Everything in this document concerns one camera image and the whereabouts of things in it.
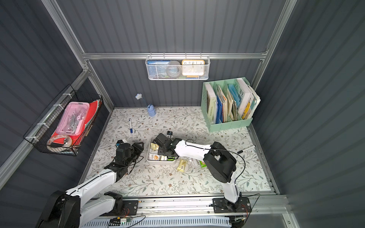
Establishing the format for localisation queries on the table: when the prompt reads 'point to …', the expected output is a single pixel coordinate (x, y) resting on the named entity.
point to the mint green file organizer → (229, 87)
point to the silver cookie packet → (194, 162)
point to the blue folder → (219, 112)
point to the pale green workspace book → (211, 102)
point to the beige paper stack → (223, 99)
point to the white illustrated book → (244, 95)
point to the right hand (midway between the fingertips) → (164, 149)
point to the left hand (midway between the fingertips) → (141, 144)
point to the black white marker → (246, 148)
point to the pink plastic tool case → (73, 120)
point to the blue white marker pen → (131, 128)
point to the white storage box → (157, 162)
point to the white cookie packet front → (154, 156)
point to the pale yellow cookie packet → (154, 146)
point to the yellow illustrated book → (246, 109)
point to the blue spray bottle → (151, 111)
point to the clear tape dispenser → (60, 140)
